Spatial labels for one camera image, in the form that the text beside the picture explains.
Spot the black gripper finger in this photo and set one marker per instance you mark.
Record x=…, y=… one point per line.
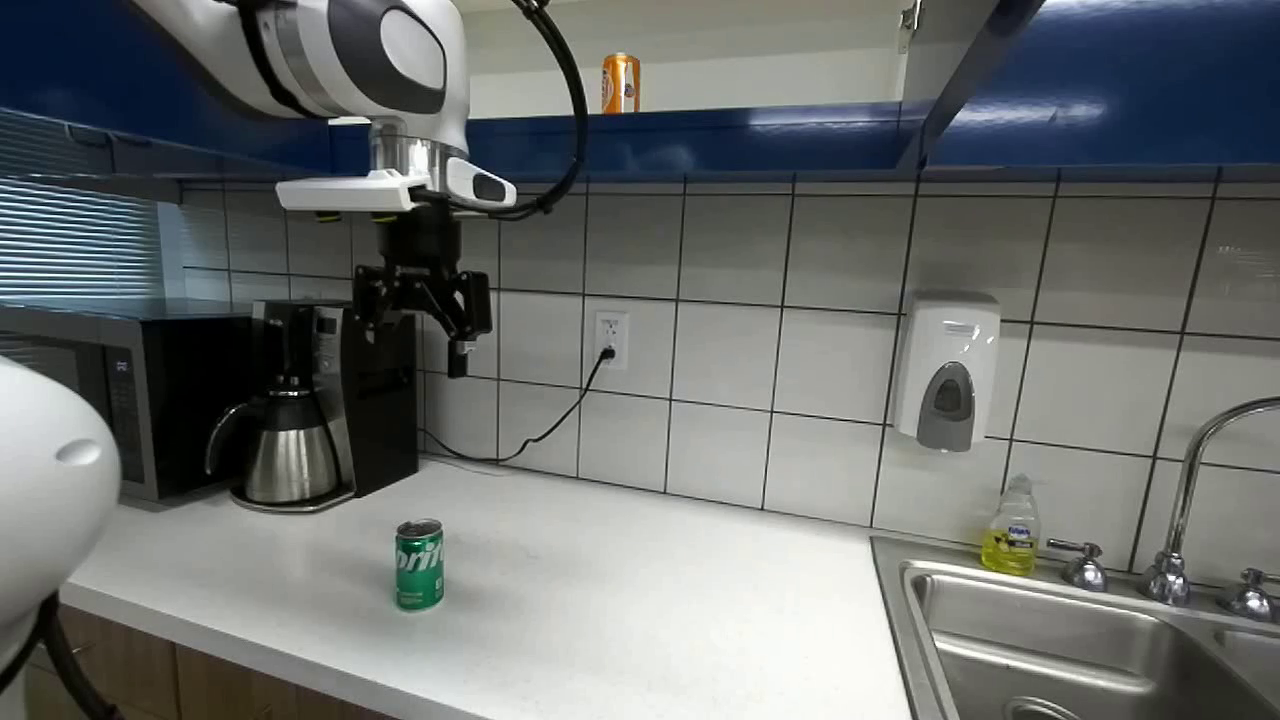
x=458, y=354

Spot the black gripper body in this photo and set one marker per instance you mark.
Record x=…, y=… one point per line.
x=421, y=275

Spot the orange soda can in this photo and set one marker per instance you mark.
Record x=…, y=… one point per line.
x=623, y=83

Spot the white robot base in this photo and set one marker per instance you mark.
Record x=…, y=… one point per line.
x=56, y=490

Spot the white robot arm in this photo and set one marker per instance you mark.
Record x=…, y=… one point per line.
x=396, y=66

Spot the green soda can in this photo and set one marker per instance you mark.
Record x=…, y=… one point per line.
x=421, y=566

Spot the black coffee maker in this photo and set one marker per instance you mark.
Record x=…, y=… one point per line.
x=360, y=380

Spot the steel coffee carafe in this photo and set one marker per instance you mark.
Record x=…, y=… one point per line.
x=274, y=451

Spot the black microwave oven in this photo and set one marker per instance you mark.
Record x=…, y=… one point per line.
x=159, y=371

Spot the wooden lower cabinet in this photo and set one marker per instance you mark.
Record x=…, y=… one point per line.
x=150, y=679

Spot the white soap dispenser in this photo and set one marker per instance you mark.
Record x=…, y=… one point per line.
x=946, y=371

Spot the stainless steel sink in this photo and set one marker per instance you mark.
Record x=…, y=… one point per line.
x=980, y=647

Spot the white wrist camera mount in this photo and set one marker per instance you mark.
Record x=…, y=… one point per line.
x=401, y=178

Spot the white wall outlet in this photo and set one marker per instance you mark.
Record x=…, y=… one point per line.
x=614, y=335

